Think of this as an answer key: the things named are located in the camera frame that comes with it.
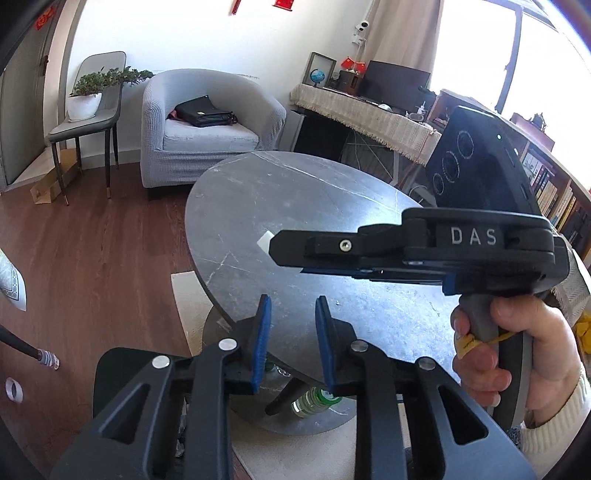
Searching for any black bag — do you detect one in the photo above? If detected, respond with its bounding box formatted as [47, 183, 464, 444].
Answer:
[168, 95, 238, 128]

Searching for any person's right forearm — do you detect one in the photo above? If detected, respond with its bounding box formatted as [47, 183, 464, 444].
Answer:
[508, 367, 591, 468]

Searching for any picture frame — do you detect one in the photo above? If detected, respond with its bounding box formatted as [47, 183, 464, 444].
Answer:
[307, 52, 337, 88]

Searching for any patterned table cloth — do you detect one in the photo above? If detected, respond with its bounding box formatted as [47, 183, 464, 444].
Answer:
[0, 249, 27, 312]

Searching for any grey armchair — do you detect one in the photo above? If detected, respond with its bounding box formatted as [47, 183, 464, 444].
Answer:
[140, 68, 287, 189]

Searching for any black monitor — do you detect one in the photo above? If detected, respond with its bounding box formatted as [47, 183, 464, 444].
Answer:
[359, 60, 432, 112]

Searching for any potted plant white pot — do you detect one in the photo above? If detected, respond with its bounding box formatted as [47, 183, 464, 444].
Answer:
[68, 67, 154, 121]

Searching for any white cabinet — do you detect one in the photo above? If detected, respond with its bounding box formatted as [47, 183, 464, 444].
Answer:
[277, 108, 306, 152]

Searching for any white wire rack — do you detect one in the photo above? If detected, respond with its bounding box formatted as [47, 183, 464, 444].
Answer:
[342, 129, 416, 195]

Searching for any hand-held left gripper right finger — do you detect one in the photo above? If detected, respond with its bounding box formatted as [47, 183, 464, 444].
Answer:
[315, 295, 541, 480]

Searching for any cardboard box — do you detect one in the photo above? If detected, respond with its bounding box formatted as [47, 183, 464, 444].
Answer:
[30, 150, 81, 205]

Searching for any green label plastic bottle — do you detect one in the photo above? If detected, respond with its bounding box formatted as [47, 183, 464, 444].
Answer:
[292, 387, 343, 419]

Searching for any grey door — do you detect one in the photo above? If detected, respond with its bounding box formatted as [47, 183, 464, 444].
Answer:
[0, 9, 75, 190]

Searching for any wooden bookshelf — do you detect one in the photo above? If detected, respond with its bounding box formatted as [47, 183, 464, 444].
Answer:
[508, 113, 591, 273]

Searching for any beige curtain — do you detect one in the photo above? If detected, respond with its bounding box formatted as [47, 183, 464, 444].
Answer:
[365, 0, 444, 79]

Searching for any table leg striped sock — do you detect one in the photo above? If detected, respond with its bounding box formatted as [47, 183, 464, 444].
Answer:
[0, 323, 61, 371]

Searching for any grey dining chair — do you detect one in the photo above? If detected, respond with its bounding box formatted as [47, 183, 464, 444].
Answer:
[46, 51, 127, 206]

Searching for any person's right hand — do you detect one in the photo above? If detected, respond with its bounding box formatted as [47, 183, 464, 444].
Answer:
[450, 295, 583, 423]

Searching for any desk with lace cloth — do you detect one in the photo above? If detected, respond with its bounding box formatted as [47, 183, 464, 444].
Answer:
[289, 83, 444, 166]

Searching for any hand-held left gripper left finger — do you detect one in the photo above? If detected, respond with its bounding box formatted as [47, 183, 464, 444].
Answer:
[48, 294, 273, 480]

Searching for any red diamond door decoration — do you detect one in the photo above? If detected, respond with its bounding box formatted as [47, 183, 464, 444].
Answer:
[34, 6, 57, 32]

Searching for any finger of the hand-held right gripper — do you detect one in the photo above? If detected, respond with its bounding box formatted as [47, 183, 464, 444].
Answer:
[300, 265, 446, 286]
[269, 224, 409, 269]

